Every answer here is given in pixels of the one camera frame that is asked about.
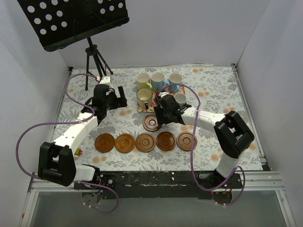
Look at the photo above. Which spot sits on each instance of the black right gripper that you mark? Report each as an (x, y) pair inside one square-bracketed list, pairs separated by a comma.
[(158, 117)]

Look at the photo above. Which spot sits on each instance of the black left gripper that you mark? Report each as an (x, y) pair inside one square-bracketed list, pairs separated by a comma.
[(120, 97)]

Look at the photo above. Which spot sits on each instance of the brown wooden coaster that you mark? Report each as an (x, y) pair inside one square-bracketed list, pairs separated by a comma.
[(184, 140), (125, 143), (145, 142), (166, 141), (150, 123), (104, 143)]

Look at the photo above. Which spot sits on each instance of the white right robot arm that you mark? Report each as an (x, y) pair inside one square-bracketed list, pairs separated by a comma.
[(232, 132)]

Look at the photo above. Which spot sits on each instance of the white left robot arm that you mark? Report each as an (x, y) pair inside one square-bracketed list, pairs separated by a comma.
[(56, 159)]

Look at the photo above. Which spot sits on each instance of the grey-blue small mug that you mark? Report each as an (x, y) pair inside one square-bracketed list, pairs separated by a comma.
[(180, 99)]

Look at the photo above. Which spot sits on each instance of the floral tablecloth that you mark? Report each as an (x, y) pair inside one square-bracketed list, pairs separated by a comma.
[(212, 89)]

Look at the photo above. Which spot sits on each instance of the yellow-green mug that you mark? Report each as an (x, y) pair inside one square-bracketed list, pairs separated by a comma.
[(143, 81)]

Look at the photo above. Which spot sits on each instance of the floral serving tray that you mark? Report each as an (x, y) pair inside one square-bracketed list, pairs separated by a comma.
[(154, 102)]

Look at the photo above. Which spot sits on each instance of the light blue mug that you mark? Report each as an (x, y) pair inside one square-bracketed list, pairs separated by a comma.
[(158, 81)]

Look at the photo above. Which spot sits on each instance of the blue mug with white interior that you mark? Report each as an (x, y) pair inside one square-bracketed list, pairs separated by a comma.
[(175, 79)]

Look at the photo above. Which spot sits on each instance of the small colourful toy pieces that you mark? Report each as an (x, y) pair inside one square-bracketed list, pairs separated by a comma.
[(77, 153)]

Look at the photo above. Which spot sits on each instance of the black perforated music stand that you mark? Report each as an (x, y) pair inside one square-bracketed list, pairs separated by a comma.
[(60, 23)]

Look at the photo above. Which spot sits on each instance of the cream mug with black handle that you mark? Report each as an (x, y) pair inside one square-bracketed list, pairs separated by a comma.
[(144, 98)]

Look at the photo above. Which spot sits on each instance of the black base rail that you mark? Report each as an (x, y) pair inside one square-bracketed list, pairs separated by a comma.
[(152, 184)]

